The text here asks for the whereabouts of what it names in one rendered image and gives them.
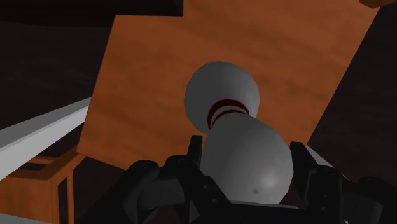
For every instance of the brown wooden table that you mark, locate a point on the brown wooden table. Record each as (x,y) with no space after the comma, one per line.
(155,93)

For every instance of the white bowling pin red stripes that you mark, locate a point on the white bowling pin red stripes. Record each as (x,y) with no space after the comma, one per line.
(245,161)

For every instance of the brown wooden frame furniture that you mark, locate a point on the brown wooden frame furniture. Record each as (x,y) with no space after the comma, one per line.
(28,189)

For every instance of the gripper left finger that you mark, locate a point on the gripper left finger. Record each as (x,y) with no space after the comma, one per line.
(183,183)

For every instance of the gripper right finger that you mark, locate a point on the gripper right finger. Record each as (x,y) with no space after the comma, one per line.
(328,192)

